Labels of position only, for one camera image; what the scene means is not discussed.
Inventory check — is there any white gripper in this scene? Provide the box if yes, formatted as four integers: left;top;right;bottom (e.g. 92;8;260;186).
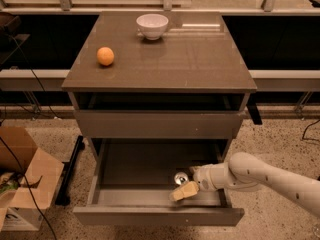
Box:
169;163;229;201

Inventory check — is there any silver redbull can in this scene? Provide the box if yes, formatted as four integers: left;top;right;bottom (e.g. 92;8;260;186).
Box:
174;172;189;186

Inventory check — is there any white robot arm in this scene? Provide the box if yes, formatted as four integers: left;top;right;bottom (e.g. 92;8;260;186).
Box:
169;152;320;217

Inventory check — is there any open grey middle drawer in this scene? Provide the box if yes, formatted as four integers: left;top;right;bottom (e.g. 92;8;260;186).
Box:
74;139;244;226

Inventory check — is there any grey drawer cabinet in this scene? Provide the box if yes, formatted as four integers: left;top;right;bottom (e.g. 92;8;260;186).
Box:
61;11;258;227

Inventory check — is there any closed grey top drawer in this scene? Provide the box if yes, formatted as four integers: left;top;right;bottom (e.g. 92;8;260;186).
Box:
75;110;244;139

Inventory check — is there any black stand leg right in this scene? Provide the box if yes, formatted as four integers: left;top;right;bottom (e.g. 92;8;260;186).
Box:
247;94;262;125

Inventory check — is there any black bar on floor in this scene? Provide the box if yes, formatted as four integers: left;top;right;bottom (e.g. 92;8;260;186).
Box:
55;135;85;206

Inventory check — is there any orange fruit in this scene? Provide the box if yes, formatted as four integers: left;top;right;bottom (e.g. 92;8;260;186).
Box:
97;47;114;66

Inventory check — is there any white ceramic bowl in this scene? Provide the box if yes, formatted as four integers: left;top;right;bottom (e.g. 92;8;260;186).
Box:
136;14;169;40

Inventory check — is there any brown cardboard box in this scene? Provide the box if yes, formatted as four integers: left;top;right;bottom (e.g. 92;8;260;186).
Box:
0;126;63;231

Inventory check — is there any dark object far left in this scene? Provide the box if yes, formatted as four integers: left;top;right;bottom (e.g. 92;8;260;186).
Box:
0;12;21;48

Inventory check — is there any black cable right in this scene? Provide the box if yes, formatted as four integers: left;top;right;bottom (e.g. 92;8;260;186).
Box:
301;118;320;142

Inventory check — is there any black cable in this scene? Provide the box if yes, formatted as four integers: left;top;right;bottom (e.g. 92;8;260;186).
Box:
0;33;63;240
301;118;320;142

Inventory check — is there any black cable left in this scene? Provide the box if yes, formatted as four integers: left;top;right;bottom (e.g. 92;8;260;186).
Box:
0;33;63;240

